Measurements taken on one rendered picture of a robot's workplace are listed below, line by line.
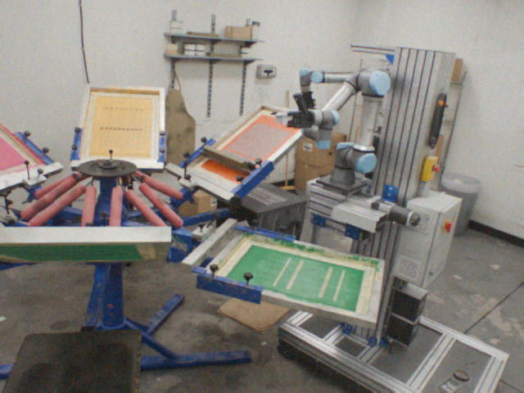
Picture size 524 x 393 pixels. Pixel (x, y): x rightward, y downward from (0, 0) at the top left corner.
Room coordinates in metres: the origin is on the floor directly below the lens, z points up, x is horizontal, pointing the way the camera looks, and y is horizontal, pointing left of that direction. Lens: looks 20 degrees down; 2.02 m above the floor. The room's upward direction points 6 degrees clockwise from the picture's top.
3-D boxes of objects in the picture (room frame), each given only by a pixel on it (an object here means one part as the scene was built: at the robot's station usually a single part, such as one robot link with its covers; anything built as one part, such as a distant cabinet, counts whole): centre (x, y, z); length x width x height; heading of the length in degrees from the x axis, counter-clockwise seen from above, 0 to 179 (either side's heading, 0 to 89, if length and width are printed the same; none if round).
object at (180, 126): (4.70, 1.05, 1.06); 0.53 x 0.07 x 1.05; 134
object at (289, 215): (2.83, -0.09, 0.79); 0.46 x 0.09 x 0.33; 134
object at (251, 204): (2.96, 0.03, 0.95); 0.48 x 0.44 x 0.01; 134
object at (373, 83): (2.38, -0.50, 1.63); 0.15 x 0.12 x 0.55; 29
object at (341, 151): (2.49, -0.44, 1.42); 0.13 x 0.12 x 0.14; 29
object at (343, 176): (2.50, -0.43, 1.31); 0.15 x 0.15 x 0.10
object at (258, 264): (1.94, -0.04, 1.05); 1.08 x 0.61 x 0.23; 74
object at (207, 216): (2.62, 0.38, 0.89); 1.24 x 0.06 x 0.06; 134
